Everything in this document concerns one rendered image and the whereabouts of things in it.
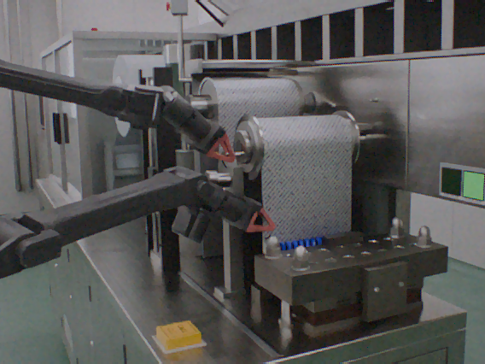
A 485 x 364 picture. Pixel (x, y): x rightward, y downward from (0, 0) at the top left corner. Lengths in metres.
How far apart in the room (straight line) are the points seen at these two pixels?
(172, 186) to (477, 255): 3.59
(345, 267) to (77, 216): 0.53
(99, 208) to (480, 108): 0.73
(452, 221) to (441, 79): 3.39
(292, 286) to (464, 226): 3.48
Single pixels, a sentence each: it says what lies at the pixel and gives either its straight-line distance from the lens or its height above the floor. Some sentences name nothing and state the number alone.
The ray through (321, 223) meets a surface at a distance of 1.33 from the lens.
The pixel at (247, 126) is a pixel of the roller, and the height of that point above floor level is 1.30.
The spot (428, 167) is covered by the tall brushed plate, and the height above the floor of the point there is 1.21.
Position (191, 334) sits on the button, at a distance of 1.11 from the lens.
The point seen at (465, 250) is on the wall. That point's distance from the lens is 4.54.
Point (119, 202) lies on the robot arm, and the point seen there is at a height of 1.19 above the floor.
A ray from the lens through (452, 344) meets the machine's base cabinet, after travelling 1.32.
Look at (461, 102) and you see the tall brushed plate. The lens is 1.21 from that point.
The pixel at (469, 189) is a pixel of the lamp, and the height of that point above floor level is 1.18.
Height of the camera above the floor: 1.38
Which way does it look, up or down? 9 degrees down
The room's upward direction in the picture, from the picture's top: 1 degrees counter-clockwise
